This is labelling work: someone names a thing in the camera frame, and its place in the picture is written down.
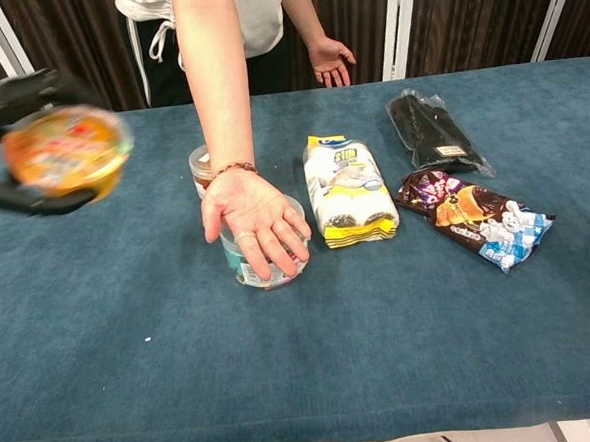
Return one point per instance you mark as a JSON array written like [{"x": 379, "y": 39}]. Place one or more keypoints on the person's right hand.
[{"x": 249, "y": 209}]

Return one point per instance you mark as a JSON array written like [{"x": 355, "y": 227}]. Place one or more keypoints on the black pants with white stripe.
[{"x": 166, "y": 83}]

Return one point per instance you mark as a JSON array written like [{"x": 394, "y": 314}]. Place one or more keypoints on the blue velvet tablecloth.
[{"x": 303, "y": 356}]

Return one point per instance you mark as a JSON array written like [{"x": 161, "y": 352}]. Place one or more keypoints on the person's left hand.
[{"x": 330, "y": 58}]

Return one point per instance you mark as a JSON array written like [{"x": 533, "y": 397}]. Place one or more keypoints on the yellow white snack bag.
[{"x": 345, "y": 188}]

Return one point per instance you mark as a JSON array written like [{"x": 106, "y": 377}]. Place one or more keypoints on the brown chocolate pastry bag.
[{"x": 475, "y": 215}]

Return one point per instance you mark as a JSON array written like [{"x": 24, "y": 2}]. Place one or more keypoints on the person's left forearm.
[{"x": 302, "y": 10}]

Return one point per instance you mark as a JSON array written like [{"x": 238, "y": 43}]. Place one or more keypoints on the brown pleated curtain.
[{"x": 473, "y": 15}]

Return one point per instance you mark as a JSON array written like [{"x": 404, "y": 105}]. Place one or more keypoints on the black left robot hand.
[{"x": 33, "y": 199}]

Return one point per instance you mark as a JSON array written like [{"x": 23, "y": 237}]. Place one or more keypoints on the clear plastic snack cup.
[{"x": 235, "y": 265}]

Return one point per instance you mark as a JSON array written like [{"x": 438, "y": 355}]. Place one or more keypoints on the brown jar with white lid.
[{"x": 201, "y": 174}]

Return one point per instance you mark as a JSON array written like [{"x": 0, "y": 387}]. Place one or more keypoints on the orange instant noodle bowl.
[{"x": 65, "y": 151}]

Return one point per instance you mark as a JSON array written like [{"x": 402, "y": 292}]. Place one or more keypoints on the person's right forearm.
[{"x": 214, "y": 85}]

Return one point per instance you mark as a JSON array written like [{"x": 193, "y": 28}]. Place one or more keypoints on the white t-shirt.
[{"x": 257, "y": 13}]

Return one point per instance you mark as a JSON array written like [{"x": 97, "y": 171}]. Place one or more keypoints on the black seaweed package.
[{"x": 435, "y": 132}]

